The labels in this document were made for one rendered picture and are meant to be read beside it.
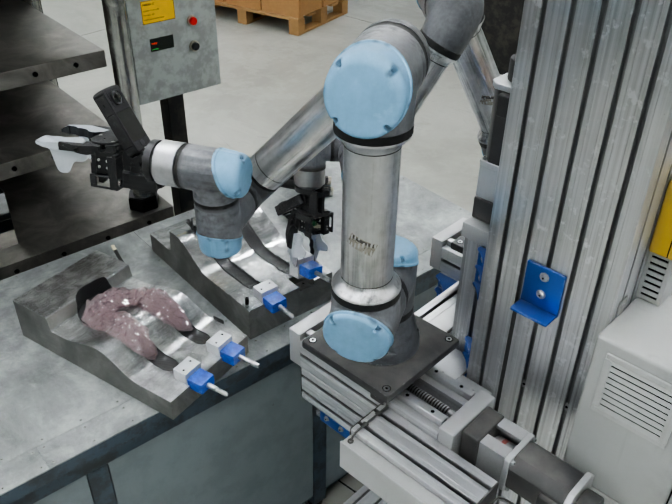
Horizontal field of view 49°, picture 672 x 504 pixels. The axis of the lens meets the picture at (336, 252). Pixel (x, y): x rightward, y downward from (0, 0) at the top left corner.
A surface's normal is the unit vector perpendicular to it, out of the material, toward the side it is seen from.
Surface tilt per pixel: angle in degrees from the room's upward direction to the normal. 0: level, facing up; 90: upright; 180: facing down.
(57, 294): 0
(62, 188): 0
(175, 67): 90
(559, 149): 90
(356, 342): 98
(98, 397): 0
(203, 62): 90
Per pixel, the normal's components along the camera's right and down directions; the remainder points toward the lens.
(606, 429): -0.69, 0.41
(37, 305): 0.01, -0.83
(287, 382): 0.64, 0.44
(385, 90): -0.34, 0.41
